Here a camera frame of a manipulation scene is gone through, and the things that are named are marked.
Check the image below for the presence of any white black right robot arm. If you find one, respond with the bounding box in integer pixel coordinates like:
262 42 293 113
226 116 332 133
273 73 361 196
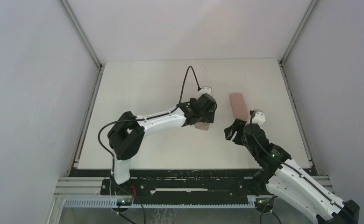
224 119 360 224

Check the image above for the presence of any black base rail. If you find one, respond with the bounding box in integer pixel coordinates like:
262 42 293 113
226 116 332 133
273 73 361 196
100 169 273 207

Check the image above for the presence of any aluminium frame post right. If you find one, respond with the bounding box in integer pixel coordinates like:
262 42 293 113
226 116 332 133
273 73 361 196
279 0 320 67

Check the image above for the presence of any aluminium frame post left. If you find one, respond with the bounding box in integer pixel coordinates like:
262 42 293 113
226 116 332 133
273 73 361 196
58 0 103 70

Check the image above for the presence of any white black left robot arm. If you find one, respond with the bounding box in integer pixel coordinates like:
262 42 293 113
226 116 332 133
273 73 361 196
107 93 217 185

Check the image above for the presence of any aluminium frame post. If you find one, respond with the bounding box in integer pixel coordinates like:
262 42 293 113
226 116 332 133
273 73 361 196
279 0 320 67
58 0 103 70

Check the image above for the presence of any black right camera cable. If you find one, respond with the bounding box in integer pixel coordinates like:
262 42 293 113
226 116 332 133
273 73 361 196
249 111 356 224

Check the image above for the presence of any grey marbled glasses case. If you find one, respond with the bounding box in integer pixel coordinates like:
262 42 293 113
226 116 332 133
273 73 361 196
194 122 210 131

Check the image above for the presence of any pink glasses case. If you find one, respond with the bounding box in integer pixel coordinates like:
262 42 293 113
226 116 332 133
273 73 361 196
229 93 250 121

